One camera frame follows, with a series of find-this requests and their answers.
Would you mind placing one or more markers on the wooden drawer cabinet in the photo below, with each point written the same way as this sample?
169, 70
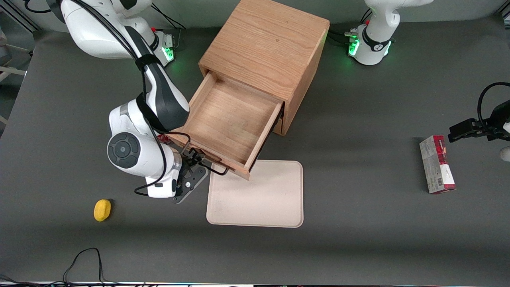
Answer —
271, 40

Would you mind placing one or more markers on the red and white carton box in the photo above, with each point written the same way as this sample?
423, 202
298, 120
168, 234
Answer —
436, 167

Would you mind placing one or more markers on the white metal frame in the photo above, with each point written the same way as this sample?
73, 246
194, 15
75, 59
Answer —
12, 71

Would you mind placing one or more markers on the wooden drawer kept shut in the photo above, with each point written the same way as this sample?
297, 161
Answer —
279, 126

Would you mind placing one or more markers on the red cola bottle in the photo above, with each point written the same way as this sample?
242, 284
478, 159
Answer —
162, 138

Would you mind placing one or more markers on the beige plastic tray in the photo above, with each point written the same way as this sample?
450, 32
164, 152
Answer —
263, 199

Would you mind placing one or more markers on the yellow lemon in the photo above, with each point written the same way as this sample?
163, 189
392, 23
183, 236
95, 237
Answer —
102, 210

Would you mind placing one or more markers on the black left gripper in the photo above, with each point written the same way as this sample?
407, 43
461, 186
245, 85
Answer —
499, 119

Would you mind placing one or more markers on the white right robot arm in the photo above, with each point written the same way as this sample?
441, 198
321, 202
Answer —
131, 155

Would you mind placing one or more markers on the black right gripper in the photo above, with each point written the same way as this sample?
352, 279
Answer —
191, 156

